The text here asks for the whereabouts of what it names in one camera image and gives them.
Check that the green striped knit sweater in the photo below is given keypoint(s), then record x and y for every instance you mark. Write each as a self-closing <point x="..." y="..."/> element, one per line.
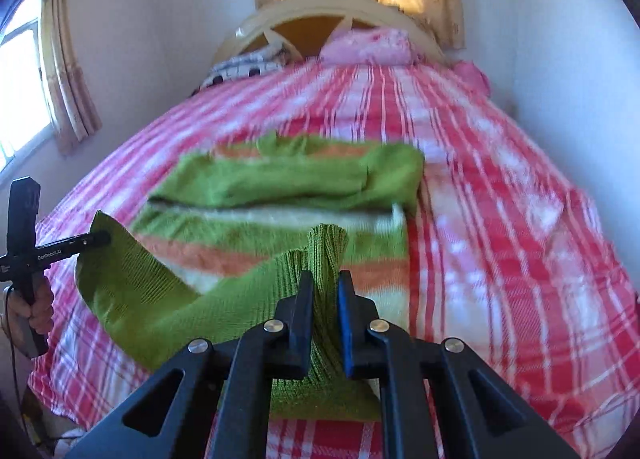
<point x="260" y="184"/>

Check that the pink pillow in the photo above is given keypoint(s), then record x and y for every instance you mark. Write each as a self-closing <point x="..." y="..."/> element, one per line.
<point x="365" y="46"/>

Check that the white patterned pillow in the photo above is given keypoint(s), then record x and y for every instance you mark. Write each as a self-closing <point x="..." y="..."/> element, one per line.
<point x="240" y="69"/>

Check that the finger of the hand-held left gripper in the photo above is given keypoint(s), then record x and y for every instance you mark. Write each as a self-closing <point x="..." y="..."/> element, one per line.
<point x="90" y="240"/>

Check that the person's left hand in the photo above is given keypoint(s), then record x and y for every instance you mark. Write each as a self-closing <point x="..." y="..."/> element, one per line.
<point x="44" y="311"/>

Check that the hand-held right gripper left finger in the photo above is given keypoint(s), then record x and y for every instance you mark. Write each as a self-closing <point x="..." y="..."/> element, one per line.
<point x="303" y="309"/>

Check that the white framed window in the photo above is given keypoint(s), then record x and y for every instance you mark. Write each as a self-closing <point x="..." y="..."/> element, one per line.
<point x="22" y="89"/>

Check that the cream wooden headboard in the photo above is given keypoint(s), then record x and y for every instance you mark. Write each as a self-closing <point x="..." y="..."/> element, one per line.
<point x="300" y="31"/>

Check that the pink cloth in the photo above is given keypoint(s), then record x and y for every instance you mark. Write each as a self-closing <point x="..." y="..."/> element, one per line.
<point x="472" y="76"/>

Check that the red plaid blanket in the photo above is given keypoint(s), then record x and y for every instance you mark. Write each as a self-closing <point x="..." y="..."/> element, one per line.
<point x="500" y="249"/>

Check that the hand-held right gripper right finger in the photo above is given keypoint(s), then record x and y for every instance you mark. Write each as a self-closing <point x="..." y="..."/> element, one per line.
<point x="345" y="319"/>

